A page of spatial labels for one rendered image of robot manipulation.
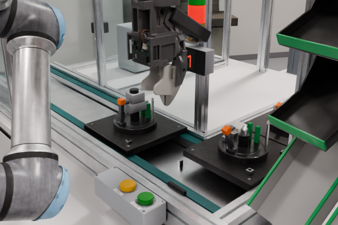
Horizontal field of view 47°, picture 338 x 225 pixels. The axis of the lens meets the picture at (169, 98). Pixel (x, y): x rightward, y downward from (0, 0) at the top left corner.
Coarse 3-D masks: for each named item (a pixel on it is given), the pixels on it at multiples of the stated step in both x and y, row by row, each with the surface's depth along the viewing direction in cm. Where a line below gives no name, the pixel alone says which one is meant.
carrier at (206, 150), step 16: (240, 128) 121; (256, 128) 110; (208, 144) 115; (224, 144) 111; (240, 144) 109; (256, 144) 111; (272, 144) 115; (192, 160) 110; (208, 160) 106; (224, 160) 106; (240, 160) 104; (256, 160) 105; (272, 160) 106; (224, 176) 102; (240, 176) 99; (256, 176) 99
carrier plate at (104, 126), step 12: (96, 120) 131; (108, 120) 131; (168, 120) 131; (96, 132) 123; (108, 132) 122; (156, 132) 122; (168, 132) 122; (180, 132) 124; (108, 144) 118; (120, 144) 115; (132, 144) 115; (144, 144) 115; (156, 144) 119
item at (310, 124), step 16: (320, 64) 79; (336, 64) 82; (304, 80) 78; (320, 80) 81; (336, 80) 80; (304, 96) 79; (320, 96) 78; (336, 96) 76; (272, 112) 76; (288, 112) 78; (304, 112) 76; (320, 112) 74; (336, 112) 73; (288, 128) 72; (304, 128) 73; (320, 128) 71; (336, 128) 70; (320, 144) 67
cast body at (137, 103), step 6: (132, 90) 121; (138, 90) 122; (126, 96) 123; (132, 96) 120; (138, 96) 122; (144, 96) 123; (132, 102) 121; (138, 102) 122; (144, 102) 124; (126, 108) 123; (132, 108) 121; (138, 108) 123; (144, 108) 125
